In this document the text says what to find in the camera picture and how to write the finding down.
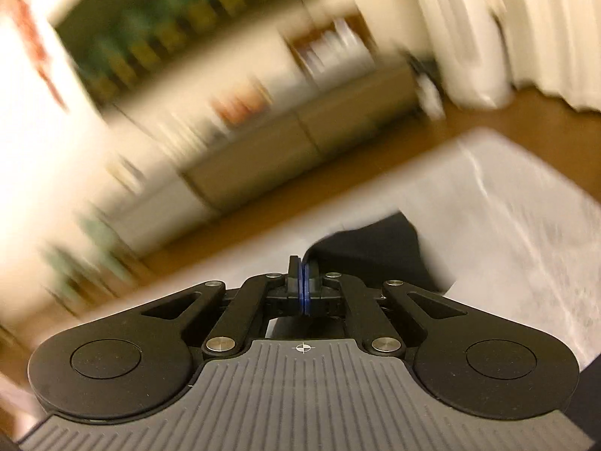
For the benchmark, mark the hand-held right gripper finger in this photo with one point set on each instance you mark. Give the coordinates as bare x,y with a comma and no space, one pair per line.
308,286
299,286

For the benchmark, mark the black garment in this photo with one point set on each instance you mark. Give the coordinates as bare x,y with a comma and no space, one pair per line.
375,253

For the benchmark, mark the low wooden cabinet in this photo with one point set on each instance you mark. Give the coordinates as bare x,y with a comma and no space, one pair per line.
300,136

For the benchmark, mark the white mat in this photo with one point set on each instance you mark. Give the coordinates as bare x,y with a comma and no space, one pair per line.
469,244

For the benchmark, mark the white cylindrical appliance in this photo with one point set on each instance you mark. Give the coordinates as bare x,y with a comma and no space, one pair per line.
474,56

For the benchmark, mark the white curtain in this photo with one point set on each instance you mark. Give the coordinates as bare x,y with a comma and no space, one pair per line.
530,23

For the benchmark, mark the green framed wall picture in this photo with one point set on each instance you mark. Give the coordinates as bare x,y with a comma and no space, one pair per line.
178,23

